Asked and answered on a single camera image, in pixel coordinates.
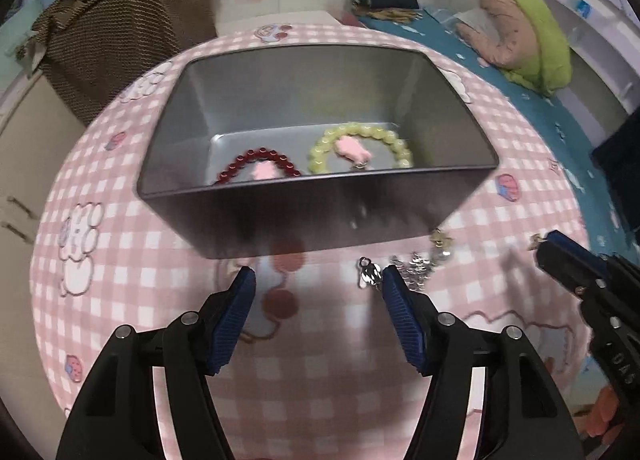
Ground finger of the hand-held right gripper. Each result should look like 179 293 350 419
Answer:
546 230 612 268
535 241 601 297

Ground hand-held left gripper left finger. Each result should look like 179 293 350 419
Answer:
55 265 258 460

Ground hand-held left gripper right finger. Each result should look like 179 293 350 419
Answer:
381 263 587 460

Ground silver charm bracelet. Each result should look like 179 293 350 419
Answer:
389 229 457 293

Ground grey metal box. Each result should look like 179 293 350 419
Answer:
136 46 499 261

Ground dark red bead bracelet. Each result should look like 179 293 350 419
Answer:
216 146 301 186

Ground yellow bead bracelet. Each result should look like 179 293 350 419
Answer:
306 122 415 177

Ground dark hanging garment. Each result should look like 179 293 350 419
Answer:
590 107 640 186

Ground pink checkered tablecloth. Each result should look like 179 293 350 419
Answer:
29 22 608 460

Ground pink and green plush toy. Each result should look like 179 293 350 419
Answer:
500 0 573 97

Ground pink plush pillow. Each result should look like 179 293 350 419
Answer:
457 0 543 68

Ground white pillow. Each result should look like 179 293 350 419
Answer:
440 7 488 33

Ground cream cabinet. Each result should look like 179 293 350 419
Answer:
0 75 86 291

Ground tan stockings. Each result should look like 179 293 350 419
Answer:
367 7 426 23

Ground mint green drawer cabinet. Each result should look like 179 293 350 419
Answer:
0 0 56 86

